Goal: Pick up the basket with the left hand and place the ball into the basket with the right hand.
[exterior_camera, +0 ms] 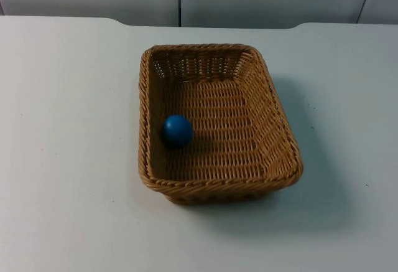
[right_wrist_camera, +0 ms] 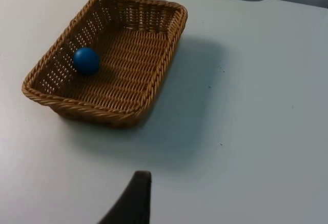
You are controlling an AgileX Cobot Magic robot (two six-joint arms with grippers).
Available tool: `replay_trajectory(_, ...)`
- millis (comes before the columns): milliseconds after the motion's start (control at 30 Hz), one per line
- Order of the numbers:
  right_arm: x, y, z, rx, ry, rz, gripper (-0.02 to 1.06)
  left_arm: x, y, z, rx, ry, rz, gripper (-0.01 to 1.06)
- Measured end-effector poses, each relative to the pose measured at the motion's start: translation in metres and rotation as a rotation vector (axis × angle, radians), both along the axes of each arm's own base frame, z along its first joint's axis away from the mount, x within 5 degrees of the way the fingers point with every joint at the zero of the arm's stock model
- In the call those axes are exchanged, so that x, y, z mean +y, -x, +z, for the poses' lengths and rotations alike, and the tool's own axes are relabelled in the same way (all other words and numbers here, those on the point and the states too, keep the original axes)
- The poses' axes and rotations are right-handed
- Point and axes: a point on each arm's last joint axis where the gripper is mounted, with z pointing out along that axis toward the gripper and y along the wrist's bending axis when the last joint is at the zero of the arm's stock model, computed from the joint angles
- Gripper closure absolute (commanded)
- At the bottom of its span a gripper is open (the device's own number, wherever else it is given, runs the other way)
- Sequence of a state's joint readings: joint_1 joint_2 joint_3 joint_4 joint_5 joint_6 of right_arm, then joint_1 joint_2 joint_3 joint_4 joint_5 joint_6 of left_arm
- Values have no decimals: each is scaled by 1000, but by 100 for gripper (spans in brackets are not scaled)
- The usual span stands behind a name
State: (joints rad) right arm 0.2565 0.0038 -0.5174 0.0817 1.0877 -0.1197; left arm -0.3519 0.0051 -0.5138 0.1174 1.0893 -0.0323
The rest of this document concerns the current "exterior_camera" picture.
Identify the blue ball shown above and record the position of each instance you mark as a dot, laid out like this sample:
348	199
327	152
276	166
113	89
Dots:
177	130

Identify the pale brown wicker basket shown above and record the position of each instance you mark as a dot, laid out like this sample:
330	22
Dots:
230	129

